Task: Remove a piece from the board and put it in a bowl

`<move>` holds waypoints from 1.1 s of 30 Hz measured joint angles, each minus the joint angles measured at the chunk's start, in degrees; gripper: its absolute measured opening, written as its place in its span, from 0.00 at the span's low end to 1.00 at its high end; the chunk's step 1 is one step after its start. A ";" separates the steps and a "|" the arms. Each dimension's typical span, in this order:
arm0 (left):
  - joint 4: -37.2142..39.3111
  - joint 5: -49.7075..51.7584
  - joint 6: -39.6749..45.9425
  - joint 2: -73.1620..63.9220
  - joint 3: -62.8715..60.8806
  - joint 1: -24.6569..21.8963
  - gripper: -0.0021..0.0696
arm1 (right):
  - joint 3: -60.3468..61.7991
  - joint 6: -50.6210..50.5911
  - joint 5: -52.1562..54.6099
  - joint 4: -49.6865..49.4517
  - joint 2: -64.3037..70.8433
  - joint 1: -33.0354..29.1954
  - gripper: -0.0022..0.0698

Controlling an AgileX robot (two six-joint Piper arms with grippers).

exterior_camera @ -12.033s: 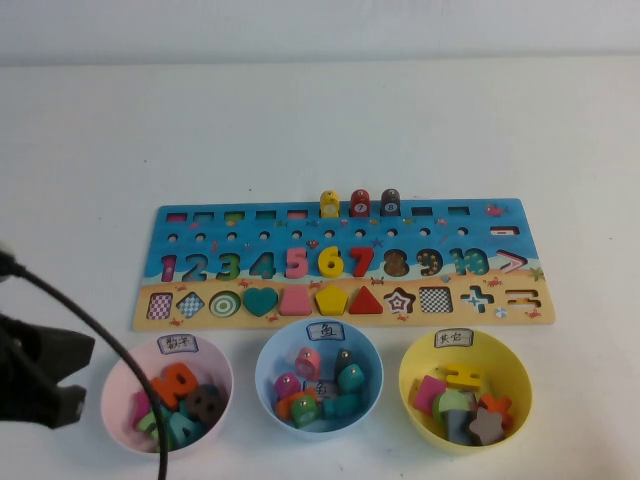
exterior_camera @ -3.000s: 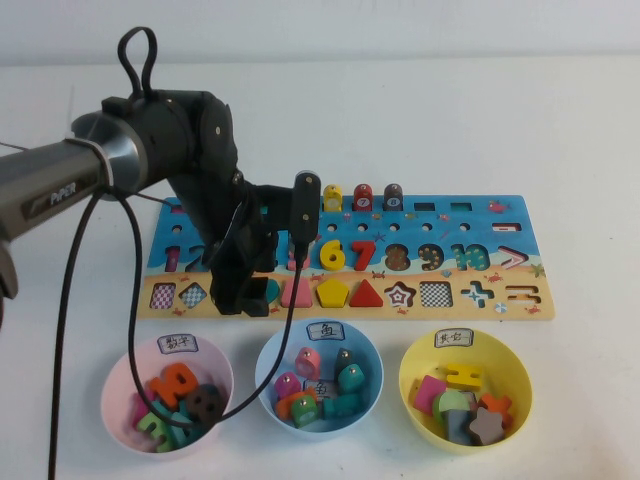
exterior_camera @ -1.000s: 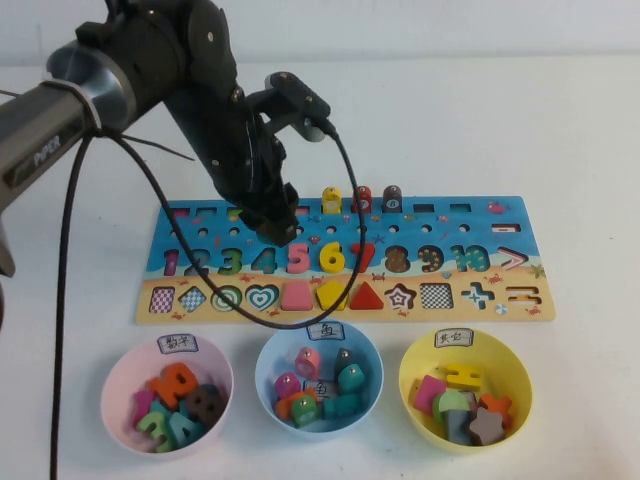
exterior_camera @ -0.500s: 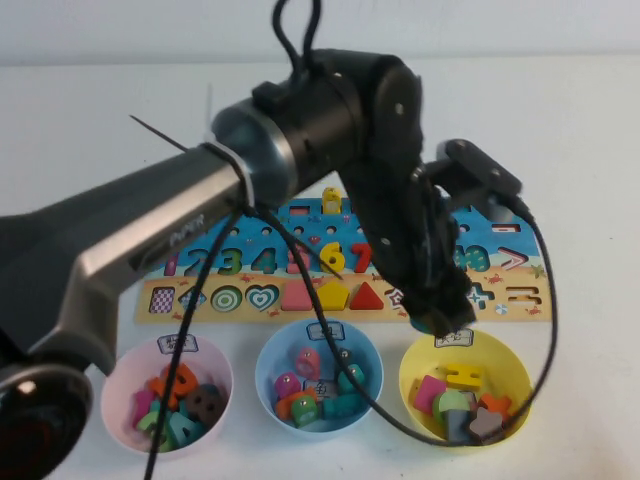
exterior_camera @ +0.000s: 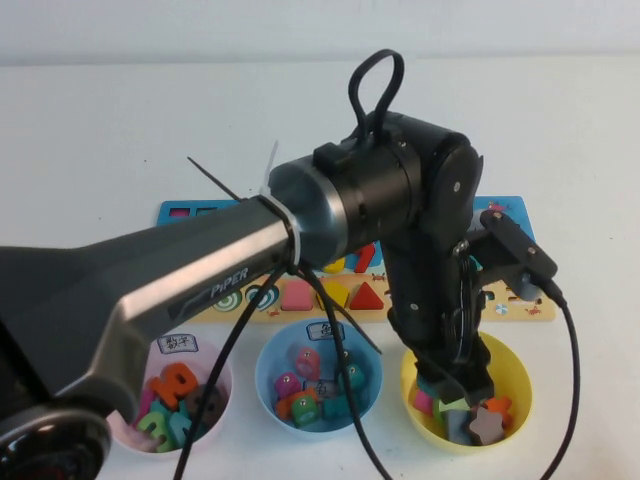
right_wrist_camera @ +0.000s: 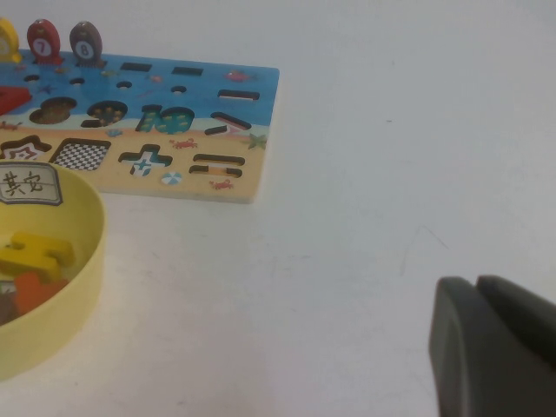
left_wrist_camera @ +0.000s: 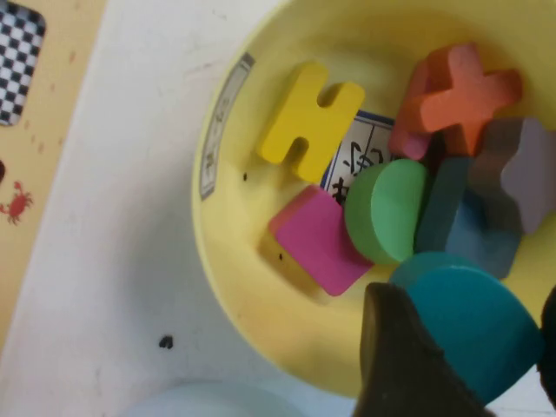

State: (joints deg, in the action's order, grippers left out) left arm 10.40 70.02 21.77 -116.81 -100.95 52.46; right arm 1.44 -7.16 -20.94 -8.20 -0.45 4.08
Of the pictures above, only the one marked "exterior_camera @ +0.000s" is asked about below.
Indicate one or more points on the black zip tie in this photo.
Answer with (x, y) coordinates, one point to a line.
(215, 180)

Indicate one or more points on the green wooden number three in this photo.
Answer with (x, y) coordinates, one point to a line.
(156, 432)

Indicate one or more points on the teal green wooden fish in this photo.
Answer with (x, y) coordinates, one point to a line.
(357, 379)

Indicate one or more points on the orange wooden plus sign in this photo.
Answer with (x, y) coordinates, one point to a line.
(500, 407)

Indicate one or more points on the pink wooden trapezoid piece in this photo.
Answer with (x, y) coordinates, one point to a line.
(296, 297)

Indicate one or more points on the brown wooden number eight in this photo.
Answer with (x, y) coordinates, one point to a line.
(212, 397)

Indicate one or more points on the teal wooden number four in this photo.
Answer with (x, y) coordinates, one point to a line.
(179, 427)

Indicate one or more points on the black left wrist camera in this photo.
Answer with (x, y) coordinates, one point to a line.
(520, 250)

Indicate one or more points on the yellow plastic bowl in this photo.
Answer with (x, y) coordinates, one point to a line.
(512, 370)

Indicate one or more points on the yellow wooden pentagon piece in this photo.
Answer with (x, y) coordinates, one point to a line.
(340, 296)

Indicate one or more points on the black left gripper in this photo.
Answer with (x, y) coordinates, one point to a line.
(425, 310)

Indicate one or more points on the loose paper label slip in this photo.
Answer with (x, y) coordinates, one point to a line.
(320, 387)

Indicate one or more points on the yellow wooden number six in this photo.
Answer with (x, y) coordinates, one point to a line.
(334, 266)

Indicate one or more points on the green wooden round piece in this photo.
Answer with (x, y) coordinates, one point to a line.
(447, 406)

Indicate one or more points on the white zip tie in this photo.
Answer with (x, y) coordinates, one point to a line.
(280, 205)

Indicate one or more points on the teal wooden heart piece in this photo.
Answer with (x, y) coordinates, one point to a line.
(426, 387)

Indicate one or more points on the paper label on pink bowl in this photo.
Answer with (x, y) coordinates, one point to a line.
(177, 344)

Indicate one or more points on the dark grey wooden fish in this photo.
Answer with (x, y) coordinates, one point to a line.
(348, 356)

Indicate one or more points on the teal wooden number two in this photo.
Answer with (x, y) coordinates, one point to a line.
(160, 407)

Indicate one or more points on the blue plastic bowl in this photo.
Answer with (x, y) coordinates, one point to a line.
(280, 350)

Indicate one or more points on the orange wooden number ten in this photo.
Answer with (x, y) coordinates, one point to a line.
(172, 387)

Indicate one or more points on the pink plastic bowl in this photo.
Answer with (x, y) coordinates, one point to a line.
(220, 365)

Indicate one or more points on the grey wooden block piece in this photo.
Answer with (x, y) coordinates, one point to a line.
(457, 427)

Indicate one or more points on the colourful wooden number puzzle board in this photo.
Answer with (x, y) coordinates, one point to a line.
(300, 316)

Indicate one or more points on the red wooden number seven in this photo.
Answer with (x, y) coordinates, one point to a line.
(366, 255)

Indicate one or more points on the pink wooden fish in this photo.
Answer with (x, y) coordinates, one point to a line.
(306, 364)

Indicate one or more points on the pink wooden number one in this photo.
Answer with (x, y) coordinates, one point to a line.
(146, 402)

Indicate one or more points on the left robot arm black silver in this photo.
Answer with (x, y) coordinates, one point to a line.
(150, 260)

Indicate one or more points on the red wooden triangle piece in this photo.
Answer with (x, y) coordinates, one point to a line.
(367, 299)

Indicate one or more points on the paper label on blue bowl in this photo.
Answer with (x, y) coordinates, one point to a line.
(324, 331)

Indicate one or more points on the orange wooden fish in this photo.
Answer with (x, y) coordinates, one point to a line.
(285, 407)

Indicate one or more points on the magenta wooden fish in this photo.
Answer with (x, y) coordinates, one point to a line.
(286, 386)

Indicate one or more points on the pink wooden square piece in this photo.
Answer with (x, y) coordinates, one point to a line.
(424, 402)

